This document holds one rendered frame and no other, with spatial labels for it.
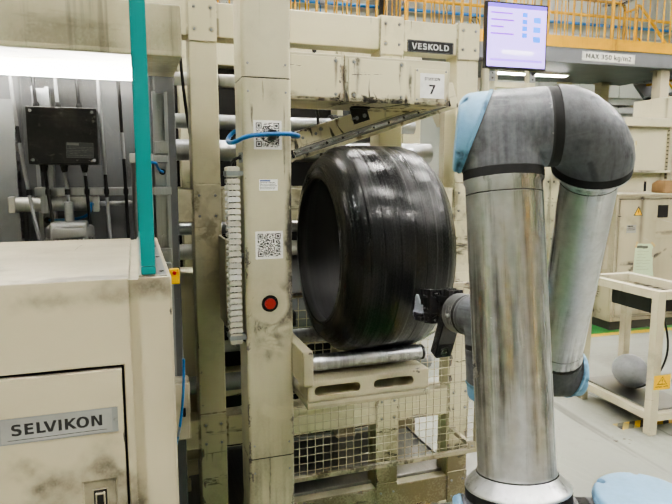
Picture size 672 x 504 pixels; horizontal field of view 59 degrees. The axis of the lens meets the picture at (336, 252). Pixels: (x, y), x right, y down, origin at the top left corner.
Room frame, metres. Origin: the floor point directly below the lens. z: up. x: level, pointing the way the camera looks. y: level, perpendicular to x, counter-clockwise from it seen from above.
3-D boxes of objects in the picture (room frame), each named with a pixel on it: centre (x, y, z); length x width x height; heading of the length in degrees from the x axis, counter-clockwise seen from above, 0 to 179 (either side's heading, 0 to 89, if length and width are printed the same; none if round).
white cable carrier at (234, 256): (1.57, 0.27, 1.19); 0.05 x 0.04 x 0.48; 19
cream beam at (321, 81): (2.05, -0.06, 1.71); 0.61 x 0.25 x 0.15; 109
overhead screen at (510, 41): (5.29, -1.55, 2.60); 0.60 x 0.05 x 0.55; 106
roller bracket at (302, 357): (1.67, 0.13, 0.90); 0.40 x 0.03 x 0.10; 19
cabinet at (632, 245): (5.63, -2.86, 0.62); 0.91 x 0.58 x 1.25; 106
